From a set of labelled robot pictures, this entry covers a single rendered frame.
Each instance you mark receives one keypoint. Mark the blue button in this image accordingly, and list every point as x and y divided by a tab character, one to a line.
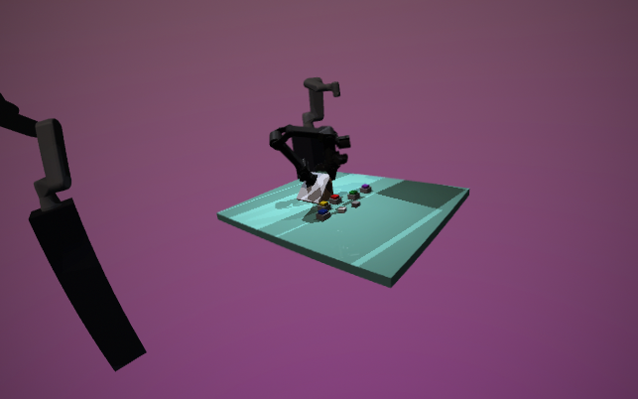
323	214

